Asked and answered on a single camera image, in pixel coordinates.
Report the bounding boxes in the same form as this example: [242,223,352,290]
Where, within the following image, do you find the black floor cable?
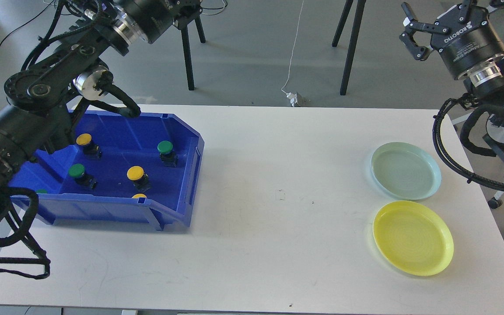
[0,0,60,75]

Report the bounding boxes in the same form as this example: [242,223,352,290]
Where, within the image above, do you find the light green plate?
[369,142,442,201]

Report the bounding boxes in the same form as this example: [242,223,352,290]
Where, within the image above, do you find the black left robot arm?
[0,0,205,280]

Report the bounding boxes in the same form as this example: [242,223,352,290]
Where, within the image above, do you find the yellow plate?
[372,200,455,277]

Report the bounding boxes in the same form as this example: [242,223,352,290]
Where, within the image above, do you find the black tripod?
[180,16,206,91]
[332,0,366,96]

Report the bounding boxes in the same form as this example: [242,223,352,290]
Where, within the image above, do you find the yellow push button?
[132,193,147,199]
[126,165,150,191]
[76,133,102,160]

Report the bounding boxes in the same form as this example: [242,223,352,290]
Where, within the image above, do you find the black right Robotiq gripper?
[399,0,504,81]

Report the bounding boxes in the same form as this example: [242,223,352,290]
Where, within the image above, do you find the white cable with plug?
[281,0,310,107]

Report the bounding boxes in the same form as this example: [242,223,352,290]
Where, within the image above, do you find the yellow push button front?
[132,193,147,199]

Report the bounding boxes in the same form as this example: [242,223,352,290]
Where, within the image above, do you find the green push button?
[67,163,98,190]
[157,140,178,168]

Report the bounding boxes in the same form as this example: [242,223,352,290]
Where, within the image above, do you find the blue plastic storage bin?
[9,110,204,231]

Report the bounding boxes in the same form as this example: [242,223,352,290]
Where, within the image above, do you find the black tripod left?
[180,16,206,91]

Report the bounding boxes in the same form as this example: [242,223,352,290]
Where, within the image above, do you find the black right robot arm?
[399,0,504,192]

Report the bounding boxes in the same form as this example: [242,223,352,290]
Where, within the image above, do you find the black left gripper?
[113,0,203,44]

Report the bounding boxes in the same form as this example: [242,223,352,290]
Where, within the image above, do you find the black tripod right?
[332,0,366,96]

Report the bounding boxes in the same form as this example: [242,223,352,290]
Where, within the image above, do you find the yellow push button back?
[76,133,102,160]

